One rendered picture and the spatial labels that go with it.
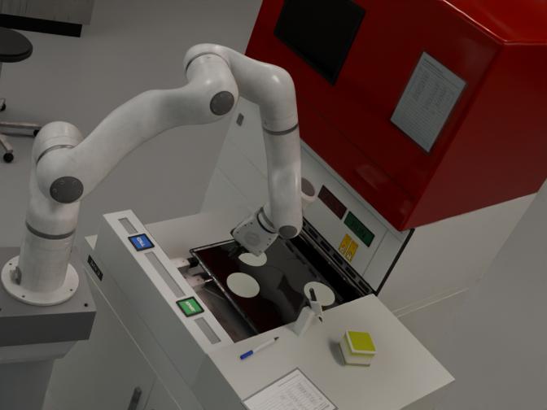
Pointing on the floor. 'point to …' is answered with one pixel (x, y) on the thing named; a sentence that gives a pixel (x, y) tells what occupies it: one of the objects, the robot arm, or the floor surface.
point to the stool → (15, 46)
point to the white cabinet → (116, 358)
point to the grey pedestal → (28, 373)
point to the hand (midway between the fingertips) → (235, 251)
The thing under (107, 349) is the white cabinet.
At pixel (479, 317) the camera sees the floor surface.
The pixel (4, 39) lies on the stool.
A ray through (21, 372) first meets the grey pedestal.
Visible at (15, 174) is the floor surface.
